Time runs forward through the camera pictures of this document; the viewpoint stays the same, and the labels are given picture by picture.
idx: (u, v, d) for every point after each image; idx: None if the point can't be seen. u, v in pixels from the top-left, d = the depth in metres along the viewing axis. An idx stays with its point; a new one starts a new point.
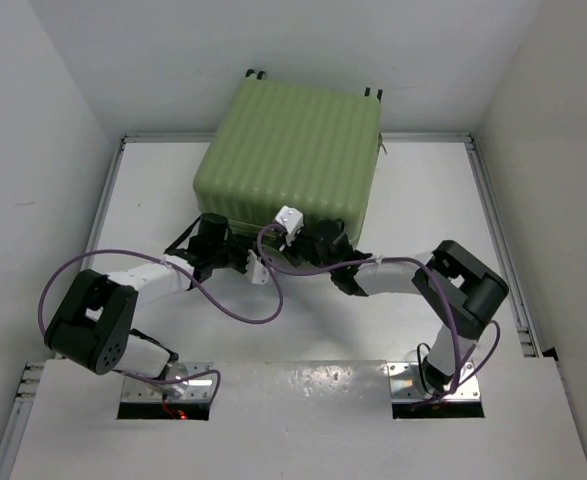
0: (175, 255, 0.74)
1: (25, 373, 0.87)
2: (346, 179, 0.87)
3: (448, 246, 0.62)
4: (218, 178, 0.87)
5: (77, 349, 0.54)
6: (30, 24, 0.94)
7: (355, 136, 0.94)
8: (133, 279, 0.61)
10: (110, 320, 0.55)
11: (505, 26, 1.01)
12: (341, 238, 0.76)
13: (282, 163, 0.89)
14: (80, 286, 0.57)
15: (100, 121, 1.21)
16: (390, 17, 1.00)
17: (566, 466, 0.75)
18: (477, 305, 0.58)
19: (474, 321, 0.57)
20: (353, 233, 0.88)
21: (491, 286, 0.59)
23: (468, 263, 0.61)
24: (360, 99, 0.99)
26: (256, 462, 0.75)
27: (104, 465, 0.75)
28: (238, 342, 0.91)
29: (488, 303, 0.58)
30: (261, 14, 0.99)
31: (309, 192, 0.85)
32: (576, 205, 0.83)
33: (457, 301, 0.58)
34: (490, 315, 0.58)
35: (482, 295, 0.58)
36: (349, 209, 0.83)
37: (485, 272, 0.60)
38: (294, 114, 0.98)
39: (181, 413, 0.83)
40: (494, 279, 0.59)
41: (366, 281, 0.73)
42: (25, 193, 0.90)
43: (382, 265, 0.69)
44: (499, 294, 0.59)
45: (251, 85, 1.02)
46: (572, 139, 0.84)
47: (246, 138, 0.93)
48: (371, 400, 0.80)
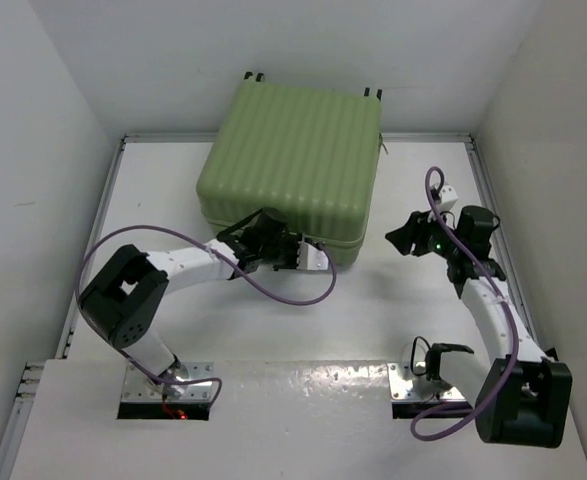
0: (225, 243, 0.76)
1: (25, 373, 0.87)
2: (350, 179, 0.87)
3: (561, 368, 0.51)
4: (220, 181, 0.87)
5: (102, 314, 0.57)
6: (30, 25, 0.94)
7: (358, 136, 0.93)
8: (171, 263, 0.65)
10: (140, 296, 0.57)
11: (505, 27, 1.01)
12: (486, 225, 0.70)
13: (285, 166, 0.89)
14: (119, 260, 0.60)
15: (100, 121, 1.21)
16: (392, 17, 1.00)
17: (565, 466, 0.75)
18: (514, 423, 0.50)
19: (496, 427, 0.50)
20: (357, 233, 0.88)
21: (538, 424, 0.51)
23: (554, 400, 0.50)
24: (361, 99, 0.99)
26: (257, 463, 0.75)
27: (104, 465, 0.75)
28: (295, 292, 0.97)
29: (523, 430, 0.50)
30: (260, 15, 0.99)
31: (314, 194, 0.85)
32: (577, 205, 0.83)
33: (508, 407, 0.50)
34: (511, 440, 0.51)
35: (527, 423, 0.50)
36: (353, 210, 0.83)
37: (553, 422, 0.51)
38: (295, 115, 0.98)
39: (181, 413, 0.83)
40: (552, 427, 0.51)
41: (470, 299, 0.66)
42: (25, 193, 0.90)
43: (494, 306, 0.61)
44: (542, 436, 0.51)
45: (251, 86, 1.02)
46: (572, 139, 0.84)
47: (248, 141, 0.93)
48: (371, 400, 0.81)
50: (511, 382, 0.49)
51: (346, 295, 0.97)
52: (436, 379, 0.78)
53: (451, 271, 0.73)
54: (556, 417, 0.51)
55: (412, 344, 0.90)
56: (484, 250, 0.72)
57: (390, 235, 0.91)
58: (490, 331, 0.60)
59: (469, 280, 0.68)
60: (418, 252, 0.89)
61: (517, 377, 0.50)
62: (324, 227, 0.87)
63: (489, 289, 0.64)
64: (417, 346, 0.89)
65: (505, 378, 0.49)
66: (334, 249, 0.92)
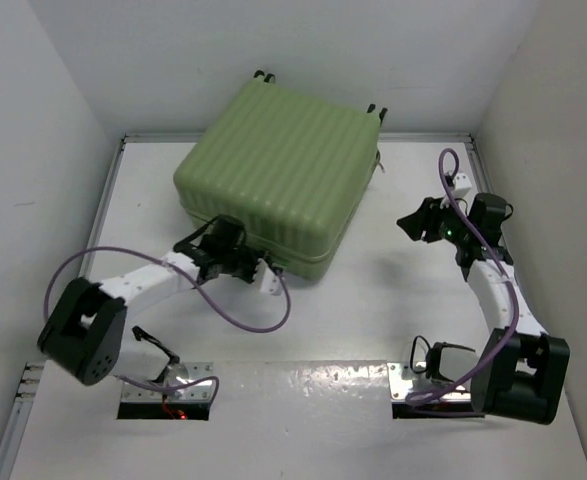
0: (182, 251, 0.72)
1: (25, 373, 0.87)
2: (322, 191, 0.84)
3: (559, 344, 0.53)
4: (199, 173, 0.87)
5: (67, 359, 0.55)
6: (30, 25, 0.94)
7: (344, 149, 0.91)
8: (127, 288, 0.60)
10: (99, 331, 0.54)
11: (505, 27, 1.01)
12: (499, 211, 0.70)
13: (262, 167, 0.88)
14: (71, 300, 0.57)
15: (100, 121, 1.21)
16: (392, 18, 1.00)
17: (566, 466, 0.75)
18: (507, 393, 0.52)
19: (490, 396, 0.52)
20: (320, 247, 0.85)
21: (533, 398, 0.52)
23: (551, 373, 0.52)
24: (360, 114, 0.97)
26: (257, 463, 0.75)
27: (103, 465, 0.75)
28: (285, 304, 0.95)
29: (517, 402, 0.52)
30: (260, 16, 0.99)
31: (281, 201, 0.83)
32: (576, 204, 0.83)
33: (503, 377, 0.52)
34: (504, 411, 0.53)
35: (521, 394, 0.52)
36: (316, 224, 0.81)
37: (547, 397, 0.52)
38: (289, 120, 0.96)
39: (181, 413, 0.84)
40: (547, 402, 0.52)
41: (476, 281, 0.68)
42: (25, 193, 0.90)
43: (499, 285, 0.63)
44: (535, 411, 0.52)
45: (252, 87, 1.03)
46: (572, 138, 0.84)
47: (235, 136, 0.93)
48: (371, 400, 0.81)
50: (505, 351, 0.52)
51: (346, 295, 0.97)
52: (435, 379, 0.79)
53: (459, 254, 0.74)
54: (551, 392, 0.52)
55: (413, 344, 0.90)
56: (495, 236, 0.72)
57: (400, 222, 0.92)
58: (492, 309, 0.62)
59: (477, 262, 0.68)
60: (429, 239, 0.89)
61: (512, 348, 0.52)
62: (286, 236, 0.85)
63: (496, 271, 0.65)
64: (417, 346, 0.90)
65: (499, 347, 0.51)
66: (299, 260, 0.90)
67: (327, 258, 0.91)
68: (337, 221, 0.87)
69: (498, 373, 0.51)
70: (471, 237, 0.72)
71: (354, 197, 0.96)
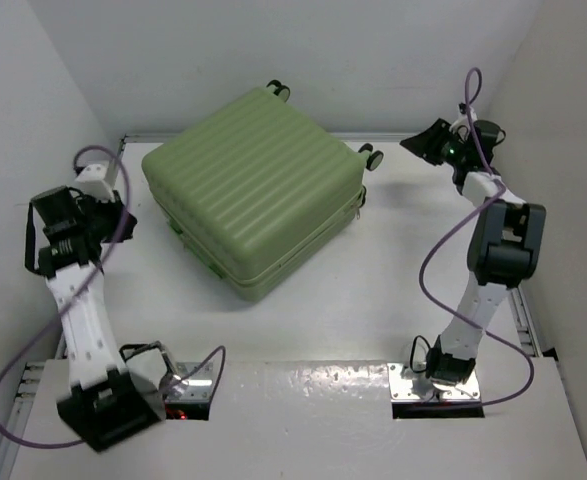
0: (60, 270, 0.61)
1: (25, 373, 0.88)
2: (261, 214, 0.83)
3: (537, 206, 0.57)
4: (164, 164, 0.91)
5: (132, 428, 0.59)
6: (29, 25, 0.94)
7: (309, 180, 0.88)
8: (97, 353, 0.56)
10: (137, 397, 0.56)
11: (505, 26, 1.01)
12: (488, 134, 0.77)
13: (220, 174, 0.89)
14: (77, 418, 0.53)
15: (100, 121, 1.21)
16: (392, 16, 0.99)
17: (567, 467, 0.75)
18: (497, 249, 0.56)
19: (480, 253, 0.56)
20: (251, 270, 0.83)
21: (517, 254, 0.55)
23: (532, 230, 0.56)
24: (346, 148, 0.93)
26: (256, 463, 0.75)
27: (104, 464, 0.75)
28: (282, 305, 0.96)
29: (503, 259, 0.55)
30: (260, 15, 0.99)
31: (220, 213, 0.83)
32: (577, 205, 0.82)
33: (485, 234, 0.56)
34: (495, 269, 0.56)
35: (504, 250, 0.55)
36: (243, 246, 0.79)
37: (529, 248, 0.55)
38: (270, 137, 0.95)
39: (181, 413, 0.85)
40: (532, 257, 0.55)
41: (469, 191, 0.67)
42: (24, 193, 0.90)
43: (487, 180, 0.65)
44: (518, 265, 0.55)
45: (258, 93, 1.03)
46: (572, 139, 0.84)
47: (210, 137, 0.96)
48: (372, 400, 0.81)
50: (489, 210, 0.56)
51: (346, 295, 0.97)
52: (433, 379, 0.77)
53: (455, 174, 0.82)
54: (532, 245, 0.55)
55: (411, 342, 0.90)
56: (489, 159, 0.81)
57: (407, 144, 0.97)
58: (479, 197, 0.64)
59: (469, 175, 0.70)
60: (434, 159, 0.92)
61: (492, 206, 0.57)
62: (216, 247, 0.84)
63: (484, 175, 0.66)
64: (416, 345, 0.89)
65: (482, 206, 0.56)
66: (231, 277, 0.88)
67: (261, 282, 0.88)
68: (271, 251, 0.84)
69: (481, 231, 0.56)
70: (468, 159, 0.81)
71: (314, 229, 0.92)
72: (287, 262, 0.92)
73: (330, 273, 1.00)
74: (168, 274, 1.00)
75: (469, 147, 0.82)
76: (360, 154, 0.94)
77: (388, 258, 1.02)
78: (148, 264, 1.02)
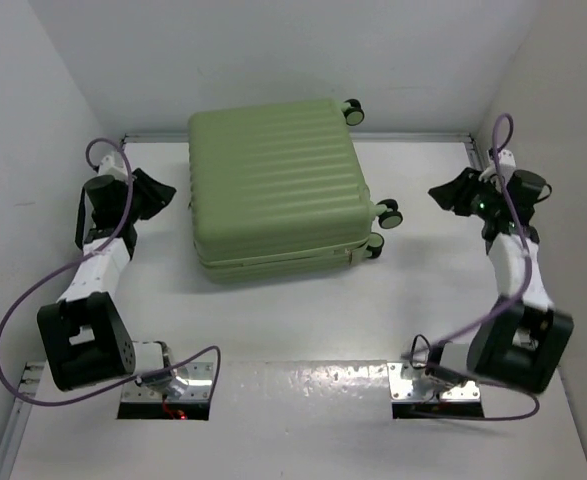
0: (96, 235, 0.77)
1: (25, 373, 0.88)
2: (237, 208, 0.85)
3: (563, 320, 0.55)
4: (203, 129, 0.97)
5: (97, 369, 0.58)
6: (30, 25, 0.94)
7: (306, 204, 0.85)
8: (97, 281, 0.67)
10: (105, 326, 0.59)
11: (505, 26, 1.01)
12: (533, 189, 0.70)
13: (236, 160, 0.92)
14: (53, 323, 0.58)
15: (100, 122, 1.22)
16: (391, 16, 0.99)
17: (567, 467, 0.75)
18: (504, 356, 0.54)
19: (486, 358, 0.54)
20: (216, 254, 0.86)
21: (527, 366, 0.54)
23: (546, 349, 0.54)
24: (364, 193, 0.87)
26: (257, 462, 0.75)
27: (105, 464, 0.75)
28: (282, 305, 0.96)
29: (508, 371, 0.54)
30: (259, 14, 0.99)
31: (205, 196, 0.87)
32: (578, 204, 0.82)
33: (501, 344, 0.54)
34: (496, 375, 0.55)
35: (515, 361, 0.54)
36: (207, 230, 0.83)
37: (543, 366, 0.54)
38: (307, 152, 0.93)
39: (181, 413, 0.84)
40: (537, 378, 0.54)
41: (496, 252, 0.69)
42: (25, 194, 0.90)
43: (518, 260, 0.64)
44: (525, 379, 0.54)
45: (319, 103, 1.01)
46: (572, 138, 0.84)
47: (247, 124, 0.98)
48: (372, 400, 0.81)
50: (513, 310, 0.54)
51: (346, 296, 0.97)
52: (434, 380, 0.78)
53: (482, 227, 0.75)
54: (544, 362, 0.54)
55: (412, 342, 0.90)
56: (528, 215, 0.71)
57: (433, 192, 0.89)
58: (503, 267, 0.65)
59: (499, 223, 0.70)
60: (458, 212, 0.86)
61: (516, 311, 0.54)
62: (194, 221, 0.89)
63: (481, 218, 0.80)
64: (418, 344, 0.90)
65: (507, 306, 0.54)
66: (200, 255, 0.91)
67: (222, 270, 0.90)
68: (227, 247, 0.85)
69: (498, 334, 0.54)
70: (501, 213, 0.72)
71: (295, 255, 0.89)
72: (263, 267, 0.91)
73: (331, 273, 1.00)
74: (168, 274, 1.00)
75: (505, 201, 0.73)
76: (378, 207, 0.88)
77: (388, 258, 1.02)
78: (148, 266, 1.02)
